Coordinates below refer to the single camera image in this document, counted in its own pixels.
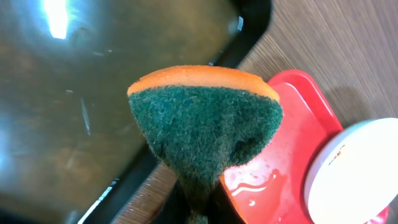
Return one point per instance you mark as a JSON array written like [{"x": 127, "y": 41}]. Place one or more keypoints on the black water tray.
[{"x": 71, "y": 151}]

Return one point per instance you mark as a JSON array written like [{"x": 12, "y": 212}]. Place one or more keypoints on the red plastic tray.
[{"x": 270, "y": 188}]

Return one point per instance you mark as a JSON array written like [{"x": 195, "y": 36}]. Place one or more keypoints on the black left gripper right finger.
[{"x": 221, "y": 209}]

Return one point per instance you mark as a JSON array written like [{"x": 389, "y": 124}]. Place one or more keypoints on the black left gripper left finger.
[{"x": 175, "y": 209}]

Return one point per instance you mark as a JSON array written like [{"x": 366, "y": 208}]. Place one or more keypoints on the white plate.
[{"x": 354, "y": 177}]

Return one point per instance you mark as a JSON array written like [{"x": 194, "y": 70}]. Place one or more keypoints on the green and orange sponge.
[{"x": 200, "y": 120}]

